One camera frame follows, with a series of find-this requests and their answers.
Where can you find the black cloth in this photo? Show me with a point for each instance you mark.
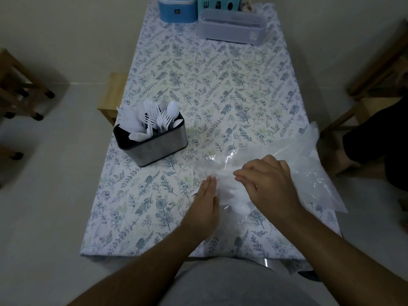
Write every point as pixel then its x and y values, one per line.
pixel 382 140

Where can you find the wooden chair with black feet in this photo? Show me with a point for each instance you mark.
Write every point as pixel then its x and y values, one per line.
pixel 16 85

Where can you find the teal container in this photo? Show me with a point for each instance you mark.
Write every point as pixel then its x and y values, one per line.
pixel 208 3

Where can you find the bunch of white plastic cutlery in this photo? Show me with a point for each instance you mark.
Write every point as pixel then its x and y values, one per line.
pixel 156 119

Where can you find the metal cutlery holder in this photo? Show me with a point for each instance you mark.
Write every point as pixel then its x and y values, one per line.
pixel 159 148

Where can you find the person's right forearm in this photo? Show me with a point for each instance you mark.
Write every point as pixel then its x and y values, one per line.
pixel 338 261

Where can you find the blue round container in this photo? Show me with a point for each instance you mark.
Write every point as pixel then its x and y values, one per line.
pixel 177 11

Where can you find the small toy figure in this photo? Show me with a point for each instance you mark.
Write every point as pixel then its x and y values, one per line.
pixel 246 6

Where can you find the metal table leg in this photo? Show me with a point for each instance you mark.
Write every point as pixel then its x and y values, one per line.
pixel 265 263

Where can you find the person's grey shirt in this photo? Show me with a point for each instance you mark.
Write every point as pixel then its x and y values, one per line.
pixel 236 286

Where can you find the person's right thumb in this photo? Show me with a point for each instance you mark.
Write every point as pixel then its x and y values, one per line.
pixel 246 183

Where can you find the person's left hand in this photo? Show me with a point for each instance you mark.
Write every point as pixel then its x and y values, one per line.
pixel 204 208

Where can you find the person's left fingers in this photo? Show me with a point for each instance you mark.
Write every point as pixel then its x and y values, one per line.
pixel 207 187

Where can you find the light wooden stool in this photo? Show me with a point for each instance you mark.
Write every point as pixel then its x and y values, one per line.
pixel 111 95

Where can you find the person's right hand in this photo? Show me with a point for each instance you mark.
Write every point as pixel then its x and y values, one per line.
pixel 274 187

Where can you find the person's left forearm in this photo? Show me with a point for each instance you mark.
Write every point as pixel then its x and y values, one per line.
pixel 149 267

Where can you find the grey lidded box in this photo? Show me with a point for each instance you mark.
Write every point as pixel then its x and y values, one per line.
pixel 232 27

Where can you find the clear plastic bag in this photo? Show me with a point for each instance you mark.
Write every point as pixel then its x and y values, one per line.
pixel 306 168

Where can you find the floral tablecloth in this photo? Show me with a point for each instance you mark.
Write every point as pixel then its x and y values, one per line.
pixel 216 92

